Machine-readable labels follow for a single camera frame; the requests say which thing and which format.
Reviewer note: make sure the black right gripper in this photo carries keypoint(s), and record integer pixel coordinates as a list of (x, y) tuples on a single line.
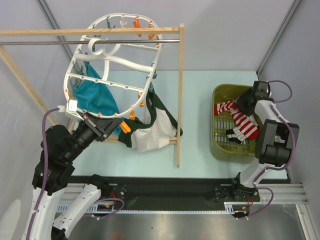
[(246, 100)]

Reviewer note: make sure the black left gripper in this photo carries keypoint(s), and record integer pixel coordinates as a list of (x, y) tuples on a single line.
[(103, 128)]

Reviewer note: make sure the red white striped sock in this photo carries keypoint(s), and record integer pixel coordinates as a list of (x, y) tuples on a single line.
[(246, 124)]

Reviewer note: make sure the green and white garment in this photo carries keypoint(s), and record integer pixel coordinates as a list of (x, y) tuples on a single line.
[(154, 130)]

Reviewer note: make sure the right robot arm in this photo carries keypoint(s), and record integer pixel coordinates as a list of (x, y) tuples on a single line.
[(275, 146)]

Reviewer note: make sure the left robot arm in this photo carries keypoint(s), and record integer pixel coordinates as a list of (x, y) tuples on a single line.
[(51, 176)]

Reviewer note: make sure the white plastic clip hanger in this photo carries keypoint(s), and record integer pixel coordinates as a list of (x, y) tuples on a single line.
[(148, 55)]

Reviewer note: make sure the teal blue garment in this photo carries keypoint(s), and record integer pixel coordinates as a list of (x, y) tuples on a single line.
[(95, 98)]

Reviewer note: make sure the red white santa sock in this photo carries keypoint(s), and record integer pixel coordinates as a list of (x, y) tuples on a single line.
[(235, 135)]

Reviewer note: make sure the olive green plastic basket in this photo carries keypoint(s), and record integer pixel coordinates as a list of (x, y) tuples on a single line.
[(220, 147)]

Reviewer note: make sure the metal hanging rod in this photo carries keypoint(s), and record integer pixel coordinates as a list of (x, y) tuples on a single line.
[(79, 42)]

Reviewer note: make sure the white clothes peg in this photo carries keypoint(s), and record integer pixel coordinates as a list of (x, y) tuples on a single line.
[(123, 23)]

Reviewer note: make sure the teal clothes peg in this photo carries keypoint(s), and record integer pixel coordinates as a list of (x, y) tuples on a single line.
[(109, 26)]

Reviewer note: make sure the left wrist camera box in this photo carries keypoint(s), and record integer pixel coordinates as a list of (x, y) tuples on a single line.
[(71, 110)]

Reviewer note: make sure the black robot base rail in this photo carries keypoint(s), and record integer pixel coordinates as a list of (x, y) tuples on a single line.
[(179, 194)]

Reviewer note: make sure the wooden clothes rack frame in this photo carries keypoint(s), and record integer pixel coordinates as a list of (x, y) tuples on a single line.
[(107, 58)]

